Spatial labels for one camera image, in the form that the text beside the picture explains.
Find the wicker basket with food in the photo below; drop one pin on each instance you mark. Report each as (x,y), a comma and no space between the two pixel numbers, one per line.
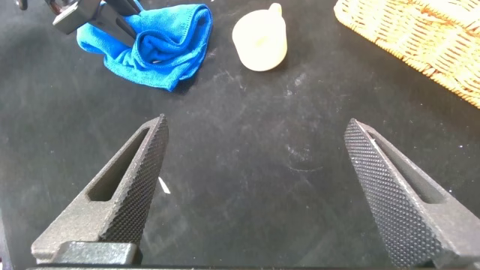
(423,41)

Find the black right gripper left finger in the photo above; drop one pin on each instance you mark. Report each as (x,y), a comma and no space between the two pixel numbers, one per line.
(127,210)

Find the small white paper scrap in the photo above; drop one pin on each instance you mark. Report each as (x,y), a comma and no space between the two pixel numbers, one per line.
(164,185)

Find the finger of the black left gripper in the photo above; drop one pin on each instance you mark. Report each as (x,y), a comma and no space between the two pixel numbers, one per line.
(125,6)
(86,15)

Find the blue microfibre towel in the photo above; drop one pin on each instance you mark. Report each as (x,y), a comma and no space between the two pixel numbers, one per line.
(168,52)

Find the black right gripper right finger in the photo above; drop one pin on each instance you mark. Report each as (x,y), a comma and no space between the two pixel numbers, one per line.
(397,210)

